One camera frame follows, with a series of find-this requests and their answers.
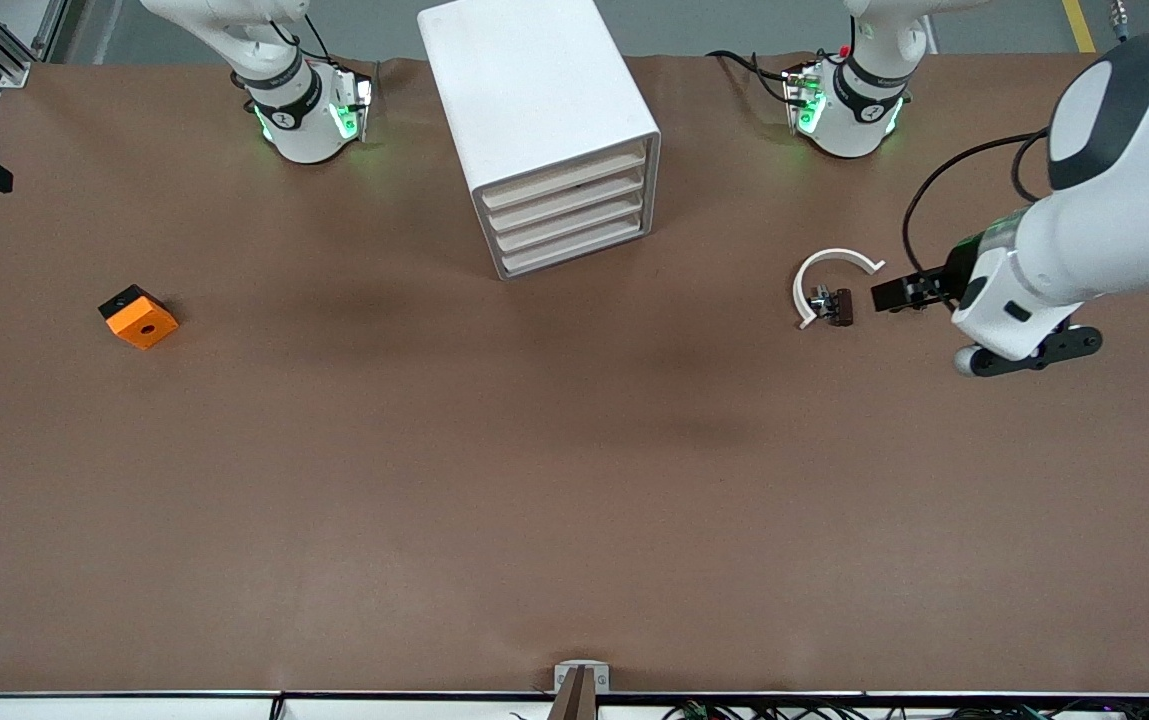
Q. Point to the brown upright bar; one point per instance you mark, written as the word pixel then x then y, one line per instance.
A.
pixel 574 700

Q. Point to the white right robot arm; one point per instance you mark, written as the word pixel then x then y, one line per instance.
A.
pixel 299 130

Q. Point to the small brown connector part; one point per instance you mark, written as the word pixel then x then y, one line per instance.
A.
pixel 841 307

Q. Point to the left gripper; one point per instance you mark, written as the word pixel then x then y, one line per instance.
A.
pixel 953 276

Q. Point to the aluminium frame profile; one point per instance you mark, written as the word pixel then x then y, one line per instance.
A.
pixel 9 72

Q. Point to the grey metal bracket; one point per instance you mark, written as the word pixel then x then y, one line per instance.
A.
pixel 564 668

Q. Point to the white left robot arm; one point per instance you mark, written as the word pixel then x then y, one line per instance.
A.
pixel 1134 200

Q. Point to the white drawer cabinet housing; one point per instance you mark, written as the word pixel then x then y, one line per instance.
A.
pixel 524 90

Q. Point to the white table edge rail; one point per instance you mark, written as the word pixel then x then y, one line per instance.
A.
pixel 134 708

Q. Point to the orange and black box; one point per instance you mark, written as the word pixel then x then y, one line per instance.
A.
pixel 144 325

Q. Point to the brown table mat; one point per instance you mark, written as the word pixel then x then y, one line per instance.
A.
pixel 574 500

